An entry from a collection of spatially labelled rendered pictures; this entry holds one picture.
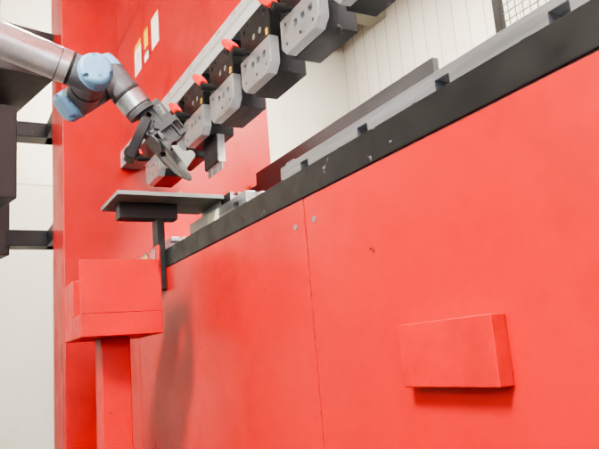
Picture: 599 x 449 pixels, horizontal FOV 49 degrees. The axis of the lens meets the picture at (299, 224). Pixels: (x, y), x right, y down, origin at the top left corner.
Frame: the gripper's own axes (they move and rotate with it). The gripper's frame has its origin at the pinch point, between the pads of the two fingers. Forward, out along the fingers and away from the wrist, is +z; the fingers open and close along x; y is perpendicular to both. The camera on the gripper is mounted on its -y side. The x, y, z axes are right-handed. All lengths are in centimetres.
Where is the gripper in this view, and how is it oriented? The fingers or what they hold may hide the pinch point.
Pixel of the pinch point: (185, 177)
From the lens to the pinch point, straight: 166.7
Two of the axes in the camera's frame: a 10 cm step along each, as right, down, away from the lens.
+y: 6.7, -6.0, 4.3
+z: 6.3, 7.7, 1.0
